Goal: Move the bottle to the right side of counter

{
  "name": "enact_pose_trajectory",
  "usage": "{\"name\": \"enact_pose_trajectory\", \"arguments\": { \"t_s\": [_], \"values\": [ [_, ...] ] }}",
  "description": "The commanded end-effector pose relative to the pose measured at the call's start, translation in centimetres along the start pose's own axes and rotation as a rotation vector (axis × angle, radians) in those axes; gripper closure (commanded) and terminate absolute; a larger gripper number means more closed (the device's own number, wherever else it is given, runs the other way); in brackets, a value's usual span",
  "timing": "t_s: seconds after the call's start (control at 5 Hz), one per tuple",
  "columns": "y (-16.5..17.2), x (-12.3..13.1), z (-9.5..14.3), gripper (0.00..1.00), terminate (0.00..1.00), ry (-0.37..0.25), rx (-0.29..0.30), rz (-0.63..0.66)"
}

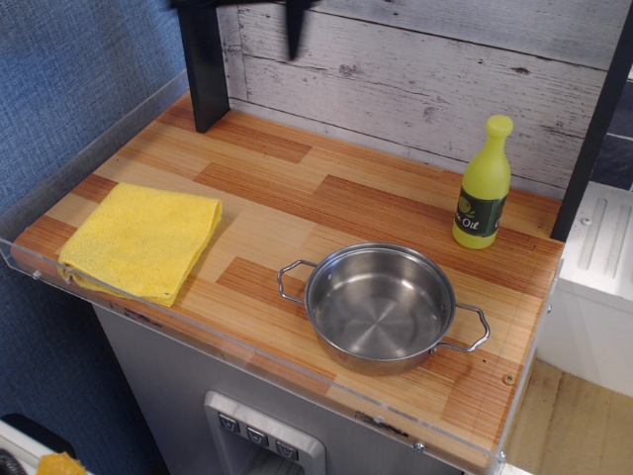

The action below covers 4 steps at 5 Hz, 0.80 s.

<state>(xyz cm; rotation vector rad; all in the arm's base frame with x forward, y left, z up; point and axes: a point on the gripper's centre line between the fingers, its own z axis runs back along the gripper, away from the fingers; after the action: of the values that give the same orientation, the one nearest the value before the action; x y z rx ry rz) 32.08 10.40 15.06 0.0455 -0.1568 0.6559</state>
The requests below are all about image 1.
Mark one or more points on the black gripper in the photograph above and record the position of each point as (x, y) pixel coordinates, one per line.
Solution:
(294, 16)

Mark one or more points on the yellow olive oil bottle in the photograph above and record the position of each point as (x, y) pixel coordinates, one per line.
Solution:
(484, 189)

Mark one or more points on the yellow folded cloth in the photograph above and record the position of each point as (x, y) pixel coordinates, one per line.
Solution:
(141, 242)

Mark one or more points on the stainless steel pot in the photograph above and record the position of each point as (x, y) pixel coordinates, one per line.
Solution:
(382, 308)

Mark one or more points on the grey toy fridge cabinet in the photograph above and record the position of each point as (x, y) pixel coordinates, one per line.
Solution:
(252, 392)

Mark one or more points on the silver dispenser button panel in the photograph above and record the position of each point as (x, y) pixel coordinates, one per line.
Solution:
(251, 442)

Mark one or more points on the white cabinet at right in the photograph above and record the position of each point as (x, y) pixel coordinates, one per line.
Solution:
(587, 330)

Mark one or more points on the orange cloth in corner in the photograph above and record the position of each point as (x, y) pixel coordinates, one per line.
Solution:
(60, 464)

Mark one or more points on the black object bottom left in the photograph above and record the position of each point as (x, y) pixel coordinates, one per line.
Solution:
(28, 443)

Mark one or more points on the left black upright post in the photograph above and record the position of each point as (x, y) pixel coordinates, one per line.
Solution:
(204, 57)

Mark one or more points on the black upright post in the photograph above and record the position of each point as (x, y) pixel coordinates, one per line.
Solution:
(204, 57)
(604, 110)

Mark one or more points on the right black upright post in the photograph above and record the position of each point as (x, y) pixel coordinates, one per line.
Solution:
(604, 110)

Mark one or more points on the clear acrylic guard rail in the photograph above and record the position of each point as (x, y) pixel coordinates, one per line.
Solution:
(290, 199)

